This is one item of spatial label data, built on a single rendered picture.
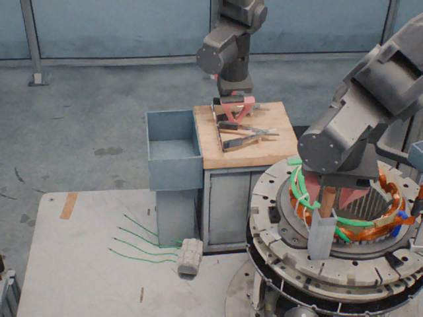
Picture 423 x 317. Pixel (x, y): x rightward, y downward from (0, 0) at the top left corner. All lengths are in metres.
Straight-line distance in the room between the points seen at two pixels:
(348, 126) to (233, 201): 0.61
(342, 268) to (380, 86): 0.35
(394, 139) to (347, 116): 0.80
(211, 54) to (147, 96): 2.22
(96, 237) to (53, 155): 1.55
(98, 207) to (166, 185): 0.32
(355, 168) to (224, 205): 0.51
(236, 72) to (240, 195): 0.26
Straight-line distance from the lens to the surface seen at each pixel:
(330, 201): 0.86
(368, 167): 0.81
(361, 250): 0.96
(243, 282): 1.28
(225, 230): 1.31
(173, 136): 1.32
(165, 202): 1.26
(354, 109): 0.69
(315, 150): 0.69
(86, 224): 1.44
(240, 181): 1.21
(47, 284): 1.33
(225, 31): 1.10
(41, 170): 2.85
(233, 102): 1.16
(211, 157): 1.15
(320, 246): 0.92
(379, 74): 0.69
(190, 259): 1.29
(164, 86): 3.36
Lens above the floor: 1.79
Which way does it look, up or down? 39 degrees down
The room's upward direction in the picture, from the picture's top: 2 degrees clockwise
